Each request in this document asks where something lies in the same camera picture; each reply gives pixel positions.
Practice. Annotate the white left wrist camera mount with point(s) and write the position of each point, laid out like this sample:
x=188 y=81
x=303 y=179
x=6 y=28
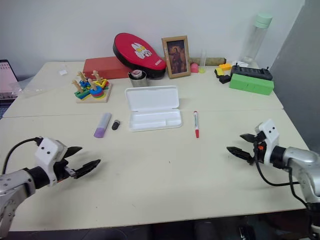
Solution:
x=48 y=153

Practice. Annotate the red black oval pouch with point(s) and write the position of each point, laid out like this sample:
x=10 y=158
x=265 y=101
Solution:
x=137 y=53

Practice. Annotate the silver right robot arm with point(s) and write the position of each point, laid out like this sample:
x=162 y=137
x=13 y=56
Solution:
x=301 y=167

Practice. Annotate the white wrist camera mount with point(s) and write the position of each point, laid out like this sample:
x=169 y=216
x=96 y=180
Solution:
x=269 y=140
x=48 y=153

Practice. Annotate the clear tube with yellow base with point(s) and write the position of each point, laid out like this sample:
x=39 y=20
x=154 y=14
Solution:
x=203 y=62

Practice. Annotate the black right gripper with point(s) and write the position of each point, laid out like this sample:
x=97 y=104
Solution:
x=259 y=148

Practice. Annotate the wooden shape stacking toy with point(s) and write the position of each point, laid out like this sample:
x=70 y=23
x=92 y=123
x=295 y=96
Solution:
x=93 y=87

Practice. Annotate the clear bottle with green lid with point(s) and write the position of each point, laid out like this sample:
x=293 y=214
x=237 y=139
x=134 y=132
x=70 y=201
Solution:
x=255 y=37

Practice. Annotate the purple capped glue stick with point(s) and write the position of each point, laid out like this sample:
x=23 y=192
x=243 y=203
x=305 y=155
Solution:
x=102 y=125

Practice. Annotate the laptop with pink screen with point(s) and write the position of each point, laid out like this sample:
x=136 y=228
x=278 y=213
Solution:
x=6 y=80

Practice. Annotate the clear plastic bag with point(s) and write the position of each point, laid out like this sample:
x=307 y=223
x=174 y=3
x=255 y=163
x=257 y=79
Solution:
x=30 y=86

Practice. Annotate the black remote controller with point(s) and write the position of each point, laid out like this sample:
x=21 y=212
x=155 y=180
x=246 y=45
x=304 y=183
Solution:
x=251 y=72

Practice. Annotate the red rectangular box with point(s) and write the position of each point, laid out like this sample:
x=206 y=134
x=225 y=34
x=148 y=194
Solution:
x=105 y=67

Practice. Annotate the orange toy brick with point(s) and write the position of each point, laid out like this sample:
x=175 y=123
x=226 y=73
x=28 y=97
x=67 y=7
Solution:
x=225 y=66

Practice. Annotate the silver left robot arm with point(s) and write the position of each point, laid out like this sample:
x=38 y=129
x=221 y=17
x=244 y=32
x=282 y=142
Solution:
x=15 y=186

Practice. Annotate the green rectangular block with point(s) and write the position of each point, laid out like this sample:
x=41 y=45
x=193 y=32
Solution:
x=251 y=84

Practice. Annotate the wooden framed picture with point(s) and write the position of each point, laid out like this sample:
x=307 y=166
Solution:
x=176 y=57

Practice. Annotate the small black cap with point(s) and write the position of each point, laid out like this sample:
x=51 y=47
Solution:
x=115 y=125

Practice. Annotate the small white paper piece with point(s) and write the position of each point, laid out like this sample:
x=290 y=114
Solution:
x=63 y=72

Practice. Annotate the crumpled white paper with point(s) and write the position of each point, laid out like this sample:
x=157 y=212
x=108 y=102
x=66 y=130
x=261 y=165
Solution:
x=240 y=63

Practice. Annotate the red and white marker pen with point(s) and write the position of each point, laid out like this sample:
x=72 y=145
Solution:
x=196 y=125

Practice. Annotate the pink dome shaped object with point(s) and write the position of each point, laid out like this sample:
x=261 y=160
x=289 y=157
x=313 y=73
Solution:
x=194 y=67

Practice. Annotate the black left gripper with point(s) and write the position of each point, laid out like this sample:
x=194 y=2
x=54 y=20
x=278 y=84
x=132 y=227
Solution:
x=63 y=167

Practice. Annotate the yellow and black toy block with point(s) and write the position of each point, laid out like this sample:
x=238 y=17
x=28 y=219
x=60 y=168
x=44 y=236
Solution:
x=219 y=72

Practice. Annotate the silver metal cup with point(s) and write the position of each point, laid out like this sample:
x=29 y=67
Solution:
x=138 y=78

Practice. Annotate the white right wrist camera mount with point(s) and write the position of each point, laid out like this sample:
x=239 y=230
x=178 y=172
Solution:
x=269 y=140

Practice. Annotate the white plastic case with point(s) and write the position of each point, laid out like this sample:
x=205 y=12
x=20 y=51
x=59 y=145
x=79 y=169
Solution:
x=153 y=108

